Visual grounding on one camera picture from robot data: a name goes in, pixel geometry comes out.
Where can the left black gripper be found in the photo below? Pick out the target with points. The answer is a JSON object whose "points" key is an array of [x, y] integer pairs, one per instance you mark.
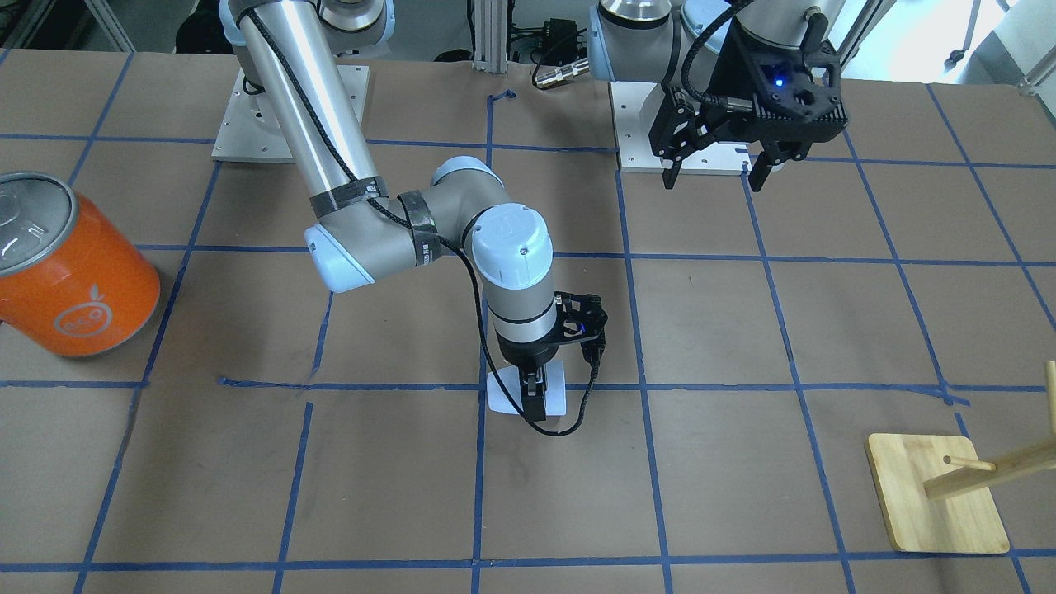
{"points": [[731, 76]]}

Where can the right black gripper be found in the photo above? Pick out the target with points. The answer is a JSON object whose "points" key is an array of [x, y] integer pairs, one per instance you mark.
{"points": [[528, 354]]}

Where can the light blue plastic cup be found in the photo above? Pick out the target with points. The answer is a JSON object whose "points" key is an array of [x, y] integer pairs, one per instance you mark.
{"points": [[555, 399]]}

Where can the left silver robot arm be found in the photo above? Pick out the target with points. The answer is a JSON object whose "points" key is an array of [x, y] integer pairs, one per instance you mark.
{"points": [[649, 41]]}

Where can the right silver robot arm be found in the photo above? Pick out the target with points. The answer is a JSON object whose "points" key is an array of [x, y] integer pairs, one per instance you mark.
{"points": [[364, 233]]}

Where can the wooden cup rack stand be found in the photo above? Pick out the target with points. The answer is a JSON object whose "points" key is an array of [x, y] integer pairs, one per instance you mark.
{"points": [[936, 485]]}

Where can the large orange can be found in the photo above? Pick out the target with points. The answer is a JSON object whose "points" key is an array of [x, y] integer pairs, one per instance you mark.
{"points": [[70, 280]]}

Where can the aluminium frame post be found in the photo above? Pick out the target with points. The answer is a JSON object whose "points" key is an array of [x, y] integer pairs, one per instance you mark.
{"points": [[490, 33]]}

